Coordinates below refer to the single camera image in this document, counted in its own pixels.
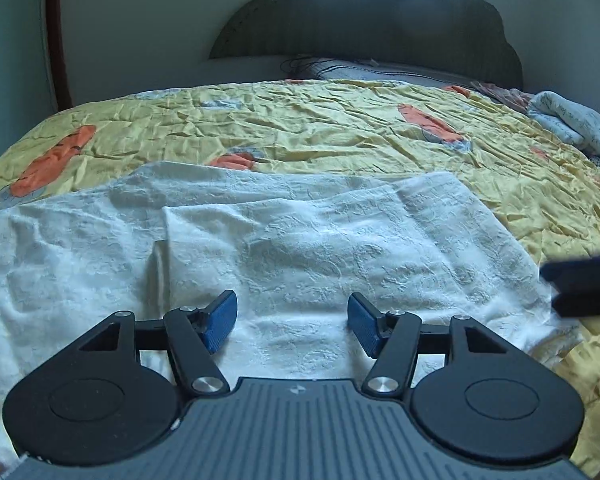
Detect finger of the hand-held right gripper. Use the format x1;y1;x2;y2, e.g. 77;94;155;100
551;287;600;319
540;254;600;287

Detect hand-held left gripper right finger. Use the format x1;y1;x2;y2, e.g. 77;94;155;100
347;292;514;403

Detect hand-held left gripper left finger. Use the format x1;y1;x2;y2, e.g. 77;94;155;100
77;289;239;401

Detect white textured pants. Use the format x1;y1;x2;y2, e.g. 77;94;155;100
0;161;583;471

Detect light blue folded cloth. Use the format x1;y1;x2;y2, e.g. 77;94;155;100
526;91;600;157

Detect brown crumpled cloth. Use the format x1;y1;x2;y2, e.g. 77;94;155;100
472;80;537;111

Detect yellow printed blanket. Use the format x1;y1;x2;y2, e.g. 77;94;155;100
0;80;600;480

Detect grey patterned pillow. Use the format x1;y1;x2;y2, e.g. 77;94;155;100
280;55;481;86

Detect dark scalloped headboard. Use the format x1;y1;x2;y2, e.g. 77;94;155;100
209;0;525;88

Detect brown wooden door frame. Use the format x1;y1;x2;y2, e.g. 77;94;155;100
45;0;74;111

